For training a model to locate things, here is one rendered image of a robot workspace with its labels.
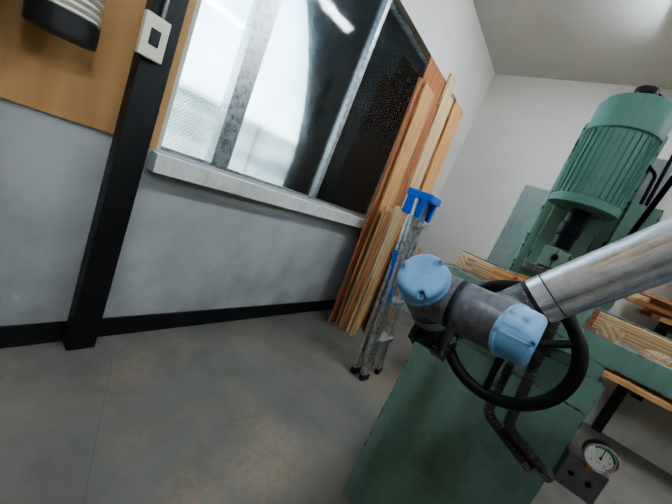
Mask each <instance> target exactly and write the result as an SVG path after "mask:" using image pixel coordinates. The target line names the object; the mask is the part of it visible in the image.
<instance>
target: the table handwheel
mask: <svg viewBox="0 0 672 504"><path fill-rule="evenodd" d="M518 283H521V281H516V280H492V281H487V282H483V283H480V284H477V286H479V287H482V288H484V289H487V290H489V291H491V292H499V291H502V290H504V289H506V288H509V287H511V286H513V285H516V284H518ZM560 321H561V322H562V324H563V326H564V327H565V329H566V331H567V333H568V336H569V339H570V340H540V341H539V343H538V345H537V347H536V348H571V351H572V356H571V363H570V366H569V369H568V371H567V373H566V375H565V377H564V378H563V379H562V381H561V382H560V383H559V384H558V385H557V386H556V387H554V388H553V389H551V390H550V391H548V392H546V393H543V394H541V395H537V396H533V397H524V398H520V397H510V396H506V395H502V394H499V393H496V392H494V391H492V390H490V388H491V386H492V384H493V381H494V379H495V377H496V375H497V373H498V371H499V369H500V367H501V365H502V363H503V361H504V359H503V358H498V357H495V360H494V362H493V364H492V367H491V369H490V371H489V373H488V375H487V377H486V379H485V381H484V383H483V385H481V384H480V383H479V382H477V381H476V380H475V379H474V378H473V377H472V376H471V375H470V374H469V373H468V372H467V371H466V369H465V368H464V367H463V365H462V364H461V362H460V360H459V358H458V356H457V353H456V350H454V351H453V352H452V353H448V354H447V356H446V359H447V361H448V363H449V365H450V367H451V369H452V371H453V372H454V374H455V375H456V376H457V378H458V379H459V380H460V381H461V382H462V384H463V385H464V386H465V387H466V388H468V389H469V390H470V391H471V392H472V393H474V394H475V395H476V396H478V397H479V398H481V399H483V400H485V401H486V402H488V403H491V404H493V405H495V406H498V407H501V408H504V409H508V410H513V411H522V412H531V411H540V410H545V409H549V408H552V407H554V406H557V405H559V404H561V403H562V402H564V401H565V400H567V399H568V398H569V397H571V396H572V395H573V394H574V393H575V392H576V391H577V389H578V388H579V387H580V385H581V384H582V382H583V380H584V378H585V375H586V373H587V369H588V364H589V348H588V343H587V339H586V336H585V333H584V330H583V328H582V326H581V324H580V323H579V321H578V319H577V318H576V316H575V315H574V316H571V317H568V318H565V319H562V320H560Z"/></svg>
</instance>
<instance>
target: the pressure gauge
mask: <svg viewBox="0 0 672 504"><path fill-rule="evenodd" d="M605 451H606V452H605ZM604 452H605V453H604ZM603 454H604V455H603ZM582 455H583V459H584V461H585V462H586V463H585V465H584V466H583V467H584V469H585V470H587V471H588V472H592V470H594V471H596V472H598V473H601V474H613V473H615V472H616V471H617V470H618V469H619V459H618V457H617V455H616V453H615V451H614V450H613V448H612V447H611V446H610V445H609V444H607V443H606V442H604V441H602V440H599V439H588V440H586V441H584V443H583V444H582ZM602 455H603V457H602ZM599 457H602V460H600V459H599Z"/></svg>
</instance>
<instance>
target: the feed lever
mask: <svg viewBox="0 0 672 504"><path fill-rule="evenodd" d="M671 186H672V175H671V176H670V178H669V179H668V180H667V182H666V183H665V184H664V186H663V187H662V188H661V190H660V191H659V192H658V194H657V195H656V197H655V198H654V199H653V201H652V202H651V203H650V205H649V206H648V207H647V209H646V210H645V211H644V213H643V214H642V216H641V217H640V218H639V220H638V221H637V222H636V224H635V225H634V226H633V228H632V229H631V230H630V232H629V233H628V234H627V236H628V235H631V234H633V233H635V232H637V231H638V230H639V228H640V227H641V226H642V224H643V223H644V222H645V220H646V219H647V218H648V216H649V215H650V214H651V212H652V211H653V210H654V209H655V207H656V206H657V205H658V203H659V202H660V201H661V199H662V198H663V197H664V195H665V194H666V193H667V191H668V190H669V189H670V187H671Z"/></svg>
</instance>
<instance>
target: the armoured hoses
mask: <svg viewBox="0 0 672 504"><path fill-rule="evenodd" d="M560 323H561V321H557V322H554V323H552V324H549V325H547V326H546V328H545V330H544V332H543V335H542V337H541V339H540V340H553V339H552V338H554V336H555V333H556V330H558V329H557V328H559V326H558V325H560ZM547 351H548V348H536V349H535V352H533V353H534V354H533V355H532V356H533V357H531V360H530V362H529V364H528V367H527V369H526V372H525V374H524V377H522V378H523V379H521V382H520V384H519V387H518V389H517V391H516V394H515V396H514V397H520V398H524V397H527V396H528V394H529V391H530V389H531V388H532V387H531V386H533V384H534V382H533V381H535V379H536V376H537V374H538V371H539V369H540V366H542V365H541V364H542V363H543V362H542V361H544V358H545V356H546V353H547ZM503 364H504V365H502V368H501V370H500V372H499V374H498V377H497V379H496V381H495V383H494V384H493V385H494V386H492V388H491V390H492V391H494V392H496V393H499V394H502V393H503V390H504V388H505V386H506V384H507V381H508V379H509V377H510V376H511V375H510V374H512V372H513V369H514V367H515V364H513V363H511V362H509V361H507V360H505V362H504V363H503ZM495 407H496V406H495V405H493V404H491V403H488V402H485V405H484V408H483V411H484V413H483V414H484V415H485V416H484V417H485V418H486V421H487V422H488V423H489V424H490V426H491V427H492V428H493V429H494V431H495V433H496V434H497V435H498V436H499V438H501V440H502V441H503V443H504V444H505V445H506V447H507V448H508V449H509V450H510V452H511V453H512V455H514V457H515V459H516V460H517V461H518V463H519V464H520V465H521V467H522V468H523V469H524V471H526V472H528V473H529V472H531V471H533V469H534V468H535V469H536V470H537V472H538V473H539V474H540V476H541V477H542V478H543V479H544V480H545V481H546V482H547V483H551V482H553V481H554V479H555V475H554V474H553V473H552V472H551V471H550V469H549V468H548V467H547V466H546V465H545V464H544V463H543V461H542V460H541V459H540V458H539V457H538V455H537V454H536V453H535V452H534V451H533V450H532V448H531V447H530V446H529V445H528V443H527V442H526V441H525V440H524V439H523V438H522V436H521V435H520V434H519V432H518V431H517V430H516V428H515V423H516V421H517V418H518V416H519V414H520V413H521V412H520V411H513V410H509V411H507V413H506V416H505V419H504V427H503V425H502V424H501V423H500V422H499V420H498V419H497V418H496V416H495V414H494V409H495ZM504 428H505V429H504Z"/></svg>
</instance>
